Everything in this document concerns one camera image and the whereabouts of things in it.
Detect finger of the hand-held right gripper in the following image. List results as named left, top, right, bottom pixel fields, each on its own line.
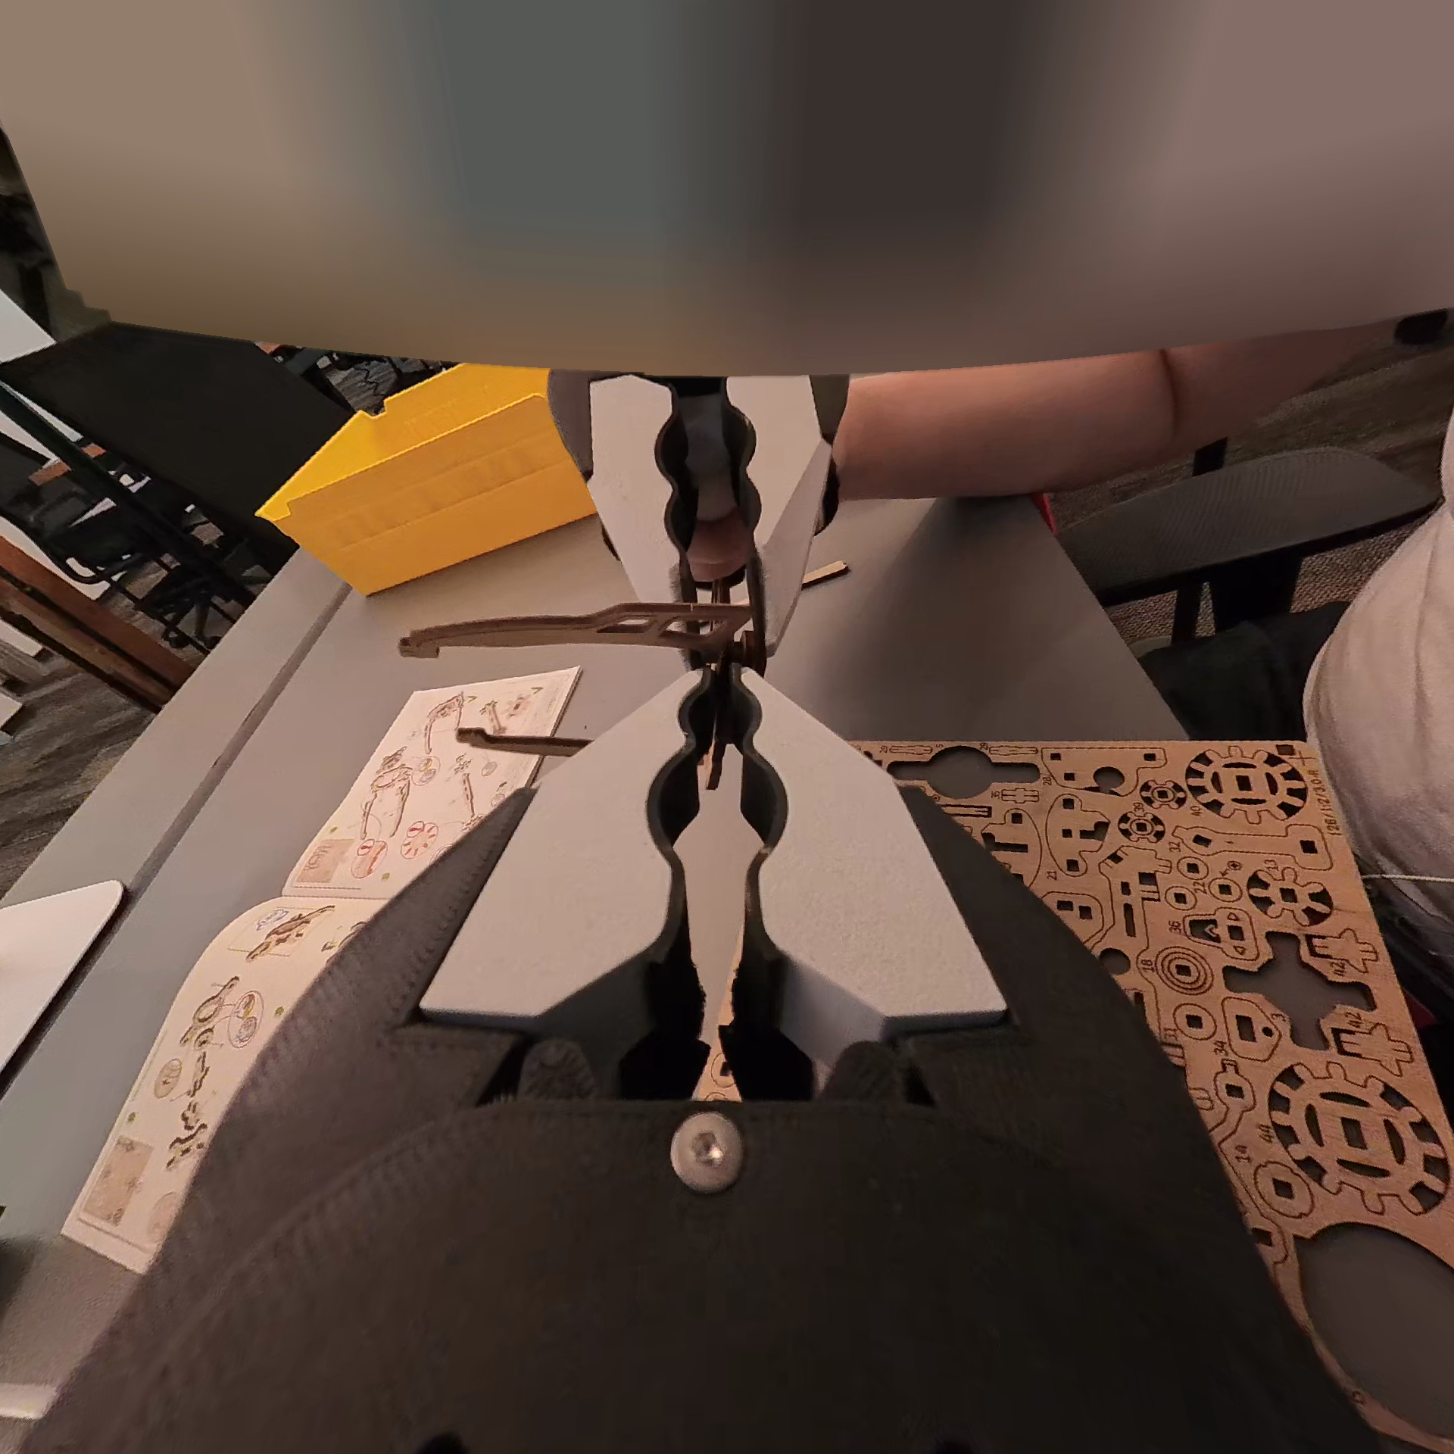
left=587, top=374, right=701, bottom=638
left=724, top=374, right=838, bottom=684

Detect long wooden arm part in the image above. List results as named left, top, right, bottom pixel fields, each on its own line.
left=398, top=602, right=754, bottom=661
left=455, top=724, right=596, bottom=760

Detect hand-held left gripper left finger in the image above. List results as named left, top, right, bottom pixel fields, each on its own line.
left=420, top=670, right=713, bottom=1099

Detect yellow plastic bin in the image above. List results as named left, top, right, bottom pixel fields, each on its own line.
left=253, top=361, right=601, bottom=599

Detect round wooden dial piece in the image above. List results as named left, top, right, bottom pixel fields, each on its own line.
left=679, top=577, right=759, bottom=791

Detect person's right hand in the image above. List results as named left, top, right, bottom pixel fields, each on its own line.
left=679, top=511, right=744, bottom=583

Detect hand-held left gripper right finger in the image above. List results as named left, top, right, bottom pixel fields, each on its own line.
left=724, top=670, right=1011, bottom=1096

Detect person's dark trousers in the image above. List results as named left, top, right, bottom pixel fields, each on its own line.
left=1137, top=619, right=1324, bottom=744

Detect punched wooden parts sheet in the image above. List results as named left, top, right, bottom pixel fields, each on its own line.
left=694, top=741, right=1454, bottom=1448

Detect dark grey office chair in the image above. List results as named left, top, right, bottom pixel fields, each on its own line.
left=1058, top=446, right=1444, bottom=654

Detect brown wooden beam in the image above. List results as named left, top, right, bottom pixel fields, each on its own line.
left=0, top=534, right=172, bottom=713

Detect black chair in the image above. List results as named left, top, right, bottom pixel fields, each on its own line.
left=0, top=325, right=355, bottom=695

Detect white tablet corner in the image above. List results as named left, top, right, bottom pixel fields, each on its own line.
left=0, top=877, right=127, bottom=1080

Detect illustrated instruction booklet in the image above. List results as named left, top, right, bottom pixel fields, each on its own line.
left=65, top=665, right=582, bottom=1273

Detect person's right forearm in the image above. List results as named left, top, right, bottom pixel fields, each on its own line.
left=834, top=321, right=1401, bottom=503

